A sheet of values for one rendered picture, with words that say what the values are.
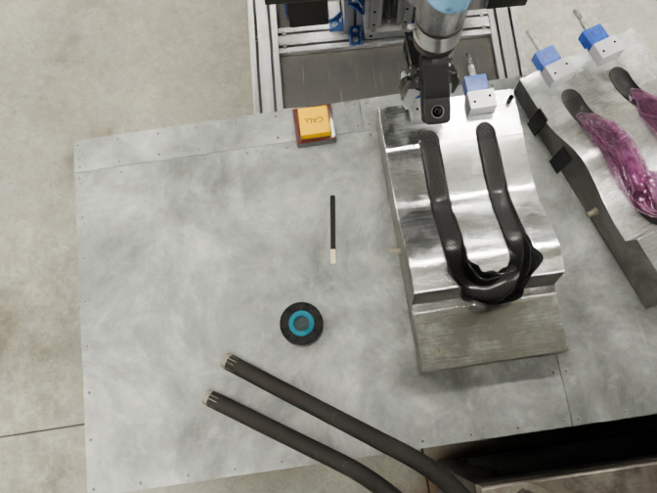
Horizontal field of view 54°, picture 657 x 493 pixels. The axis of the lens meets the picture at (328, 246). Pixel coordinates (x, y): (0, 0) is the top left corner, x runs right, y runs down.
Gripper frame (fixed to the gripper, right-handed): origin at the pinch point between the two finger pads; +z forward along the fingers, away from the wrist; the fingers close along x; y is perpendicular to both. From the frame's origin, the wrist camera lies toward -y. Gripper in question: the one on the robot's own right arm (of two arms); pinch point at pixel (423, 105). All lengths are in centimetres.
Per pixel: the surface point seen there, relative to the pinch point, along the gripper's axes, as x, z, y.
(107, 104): 90, 91, 62
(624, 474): -25, 13, -70
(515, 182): -14.4, 2.9, -16.6
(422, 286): 6.7, -2.1, -34.2
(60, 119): 107, 91, 59
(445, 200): -1.1, 3.2, -17.9
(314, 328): 26.3, 7.7, -37.2
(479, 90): -10.6, -0.5, 1.2
